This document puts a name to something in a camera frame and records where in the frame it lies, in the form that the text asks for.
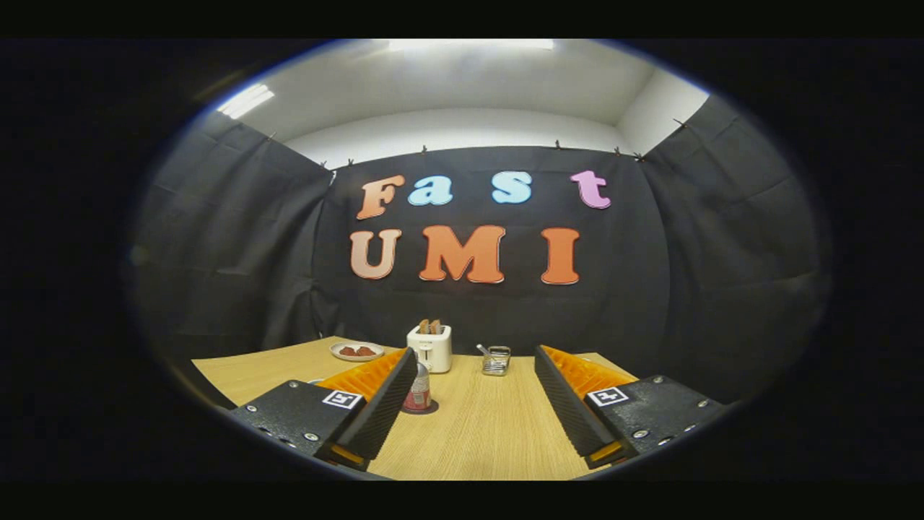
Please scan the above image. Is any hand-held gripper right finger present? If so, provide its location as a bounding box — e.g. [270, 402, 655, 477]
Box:
[533, 344, 728, 470]

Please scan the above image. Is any white toaster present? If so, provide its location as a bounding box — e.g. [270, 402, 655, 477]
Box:
[406, 324, 453, 374]

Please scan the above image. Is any silver juice bottle red label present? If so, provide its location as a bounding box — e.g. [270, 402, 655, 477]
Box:
[408, 361, 432, 411]

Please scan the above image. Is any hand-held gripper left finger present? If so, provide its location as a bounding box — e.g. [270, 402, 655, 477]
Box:
[230, 347, 419, 472]

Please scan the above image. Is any white plate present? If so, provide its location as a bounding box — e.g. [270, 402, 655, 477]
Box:
[330, 342, 385, 362]

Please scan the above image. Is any wooden table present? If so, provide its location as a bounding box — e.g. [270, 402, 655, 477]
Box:
[191, 336, 640, 481]

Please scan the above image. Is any ceiling light panel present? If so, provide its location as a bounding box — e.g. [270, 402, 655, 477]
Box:
[217, 83, 276, 120]
[390, 39, 555, 51]

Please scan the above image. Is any black backdrop cloth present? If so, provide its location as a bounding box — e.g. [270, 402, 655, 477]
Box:
[126, 94, 831, 405]

